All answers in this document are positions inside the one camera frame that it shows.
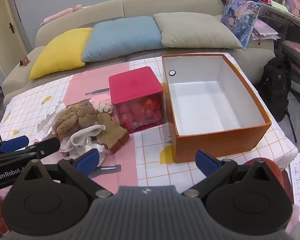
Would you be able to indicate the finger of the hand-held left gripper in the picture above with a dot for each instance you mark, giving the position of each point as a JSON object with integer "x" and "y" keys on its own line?
{"x": 14, "y": 143}
{"x": 47, "y": 146}

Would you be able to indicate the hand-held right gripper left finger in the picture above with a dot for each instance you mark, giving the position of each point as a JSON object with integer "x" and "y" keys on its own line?
{"x": 86, "y": 160}

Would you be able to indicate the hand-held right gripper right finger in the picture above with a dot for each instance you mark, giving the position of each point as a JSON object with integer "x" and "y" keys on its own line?
{"x": 206, "y": 162}

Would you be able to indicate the orange cardboard box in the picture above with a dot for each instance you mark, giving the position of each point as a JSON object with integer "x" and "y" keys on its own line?
{"x": 215, "y": 145}

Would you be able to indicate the brown toast plush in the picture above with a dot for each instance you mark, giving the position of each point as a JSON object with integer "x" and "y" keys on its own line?
{"x": 112, "y": 132}

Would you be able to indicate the brown knotted plush toy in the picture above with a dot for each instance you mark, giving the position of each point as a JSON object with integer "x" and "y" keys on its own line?
{"x": 70, "y": 120}

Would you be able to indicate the pink white knitted toy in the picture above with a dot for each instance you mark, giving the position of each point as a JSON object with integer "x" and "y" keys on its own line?
{"x": 101, "y": 102}

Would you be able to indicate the red round stool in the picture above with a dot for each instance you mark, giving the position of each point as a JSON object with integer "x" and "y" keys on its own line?
{"x": 272, "y": 170}

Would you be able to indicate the small brown card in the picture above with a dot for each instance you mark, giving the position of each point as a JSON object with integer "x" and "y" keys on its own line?
{"x": 24, "y": 61}

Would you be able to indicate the red cube container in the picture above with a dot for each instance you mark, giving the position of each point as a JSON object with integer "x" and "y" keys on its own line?
{"x": 132, "y": 82}

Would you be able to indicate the yellow pillow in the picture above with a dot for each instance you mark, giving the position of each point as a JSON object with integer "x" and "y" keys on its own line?
{"x": 62, "y": 50}

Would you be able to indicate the black backpack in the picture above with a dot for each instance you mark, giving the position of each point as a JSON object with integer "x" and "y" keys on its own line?
{"x": 274, "y": 87}

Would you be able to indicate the cream door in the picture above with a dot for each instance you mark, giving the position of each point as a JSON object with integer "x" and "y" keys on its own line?
{"x": 2, "y": 30}

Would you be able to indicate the light blue pillow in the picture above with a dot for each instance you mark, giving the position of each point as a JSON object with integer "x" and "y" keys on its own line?
{"x": 122, "y": 37}

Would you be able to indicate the pink long plush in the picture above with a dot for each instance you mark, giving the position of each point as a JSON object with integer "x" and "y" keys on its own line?
{"x": 57, "y": 15}

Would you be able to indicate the beige pillow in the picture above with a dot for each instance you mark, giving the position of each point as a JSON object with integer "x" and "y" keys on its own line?
{"x": 197, "y": 30}

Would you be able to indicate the pink chair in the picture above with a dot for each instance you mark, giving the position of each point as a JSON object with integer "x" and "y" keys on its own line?
{"x": 294, "y": 55}

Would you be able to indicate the clear plastic folders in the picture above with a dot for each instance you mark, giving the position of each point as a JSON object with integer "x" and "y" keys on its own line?
{"x": 264, "y": 30}

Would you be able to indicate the blue cartoon print pillow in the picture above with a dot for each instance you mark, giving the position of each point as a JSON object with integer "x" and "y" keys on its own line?
{"x": 240, "y": 17}

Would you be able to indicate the beige sofa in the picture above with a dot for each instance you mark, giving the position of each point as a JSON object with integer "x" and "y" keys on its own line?
{"x": 165, "y": 5}

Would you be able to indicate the grey desk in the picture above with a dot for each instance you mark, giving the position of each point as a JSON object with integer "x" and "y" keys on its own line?
{"x": 284, "y": 15}

